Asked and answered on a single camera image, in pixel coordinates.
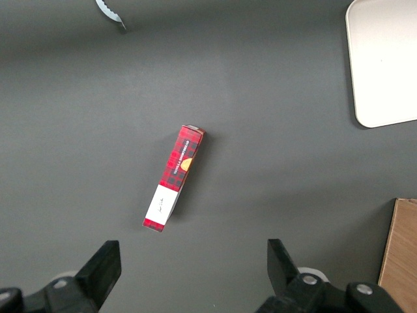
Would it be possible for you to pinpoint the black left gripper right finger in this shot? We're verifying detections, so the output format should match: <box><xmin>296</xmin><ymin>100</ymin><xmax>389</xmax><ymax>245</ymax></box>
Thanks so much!
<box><xmin>257</xmin><ymin>239</ymin><xmax>405</xmax><ymax>313</ymax></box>

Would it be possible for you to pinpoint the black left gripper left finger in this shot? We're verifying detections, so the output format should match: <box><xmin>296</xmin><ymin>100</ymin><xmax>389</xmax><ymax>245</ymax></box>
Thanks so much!
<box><xmin>0</xmin><ymin>240</ymin><xmax>122</xmax><ymax>313</ymax></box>

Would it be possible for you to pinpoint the cream rectangular plastic tray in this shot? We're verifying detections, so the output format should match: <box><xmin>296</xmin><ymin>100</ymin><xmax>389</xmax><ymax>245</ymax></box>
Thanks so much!
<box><xmin>345</xmin><ymin>0</ymin><xmax>417</xmax><ymax>128</ymax></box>

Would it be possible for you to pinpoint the light wooden drawer cabinet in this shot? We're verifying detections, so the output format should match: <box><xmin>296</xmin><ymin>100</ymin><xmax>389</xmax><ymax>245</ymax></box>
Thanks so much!
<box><xmin>377</xmin><ymin>198</ymin><xmax>417</xmax><ymax>313</ymax></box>

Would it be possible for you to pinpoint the red plaid shortbread box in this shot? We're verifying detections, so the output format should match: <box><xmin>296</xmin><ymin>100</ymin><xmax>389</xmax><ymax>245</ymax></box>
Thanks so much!
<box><xmin>141</xmin><ymin>124</ymin><xmax>207</xmax><ymax>234</ymax></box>

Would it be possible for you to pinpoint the white serrated curved strip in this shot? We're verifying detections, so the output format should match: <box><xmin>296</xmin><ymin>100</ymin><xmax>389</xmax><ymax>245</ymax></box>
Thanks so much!
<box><xmin>95</xmin><ymin>0</ymin><xmax>127</xmax><ymax>33</ymax></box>

